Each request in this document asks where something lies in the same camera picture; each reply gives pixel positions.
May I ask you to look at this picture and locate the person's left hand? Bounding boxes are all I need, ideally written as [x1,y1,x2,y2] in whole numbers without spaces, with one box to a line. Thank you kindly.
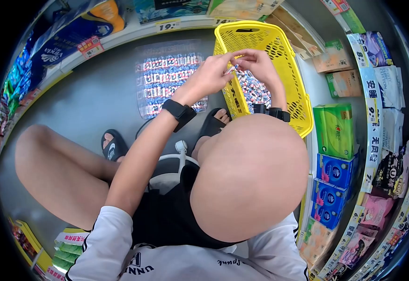
[171,50,242,107]

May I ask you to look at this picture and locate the person's right hand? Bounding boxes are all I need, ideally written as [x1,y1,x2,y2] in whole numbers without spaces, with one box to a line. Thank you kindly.
[230,49,287,108]

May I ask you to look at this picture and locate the person's right thumb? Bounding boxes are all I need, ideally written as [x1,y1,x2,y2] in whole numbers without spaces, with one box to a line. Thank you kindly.
[236,62,261,76]

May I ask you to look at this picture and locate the person's left thumb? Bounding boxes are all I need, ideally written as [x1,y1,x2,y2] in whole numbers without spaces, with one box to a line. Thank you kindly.
[216,63,234,78]

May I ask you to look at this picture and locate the person's left index finger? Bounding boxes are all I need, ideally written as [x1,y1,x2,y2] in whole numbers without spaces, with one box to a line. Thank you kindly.
[207,50,242,66]

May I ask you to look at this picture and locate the person's left fingers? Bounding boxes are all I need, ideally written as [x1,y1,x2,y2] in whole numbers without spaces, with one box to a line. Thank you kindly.
[216,74,237,90]

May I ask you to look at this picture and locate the person's right index finger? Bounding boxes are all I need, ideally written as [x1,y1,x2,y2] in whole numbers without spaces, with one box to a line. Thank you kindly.
[230,50,261,65]

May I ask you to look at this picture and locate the pile of wrapped candies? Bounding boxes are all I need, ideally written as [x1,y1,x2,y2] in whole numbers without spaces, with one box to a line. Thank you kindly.
[234,69,272,115]

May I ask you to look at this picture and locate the black wrist band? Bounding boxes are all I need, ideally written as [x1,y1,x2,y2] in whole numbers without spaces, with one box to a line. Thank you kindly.
[162,99,197,133]
[253,103,291,123]

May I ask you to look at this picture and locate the clear tray of candy rows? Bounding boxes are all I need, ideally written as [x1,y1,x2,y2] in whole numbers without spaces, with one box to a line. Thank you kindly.
[134,39,209,120]

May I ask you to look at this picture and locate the yellow plastic shopping basket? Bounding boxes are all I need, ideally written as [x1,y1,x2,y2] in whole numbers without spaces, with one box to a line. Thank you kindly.
[213,20,314,139]

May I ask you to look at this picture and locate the full shop shelf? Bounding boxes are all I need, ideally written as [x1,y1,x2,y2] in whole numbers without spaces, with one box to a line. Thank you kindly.
[271,0,409,281]

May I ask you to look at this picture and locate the person's body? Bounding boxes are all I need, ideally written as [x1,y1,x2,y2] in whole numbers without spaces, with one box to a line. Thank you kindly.
[66,205,309,281]

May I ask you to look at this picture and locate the person's legs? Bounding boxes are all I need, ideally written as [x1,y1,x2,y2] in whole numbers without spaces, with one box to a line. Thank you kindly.
[15,107,234,250]

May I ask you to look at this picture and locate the stack of green yellow packets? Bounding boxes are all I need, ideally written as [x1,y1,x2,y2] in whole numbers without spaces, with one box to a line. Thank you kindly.
[8,218,90,281]

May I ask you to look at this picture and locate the white curved plastic frame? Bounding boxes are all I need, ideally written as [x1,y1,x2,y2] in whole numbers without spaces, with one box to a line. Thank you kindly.
[149,140,201,194]

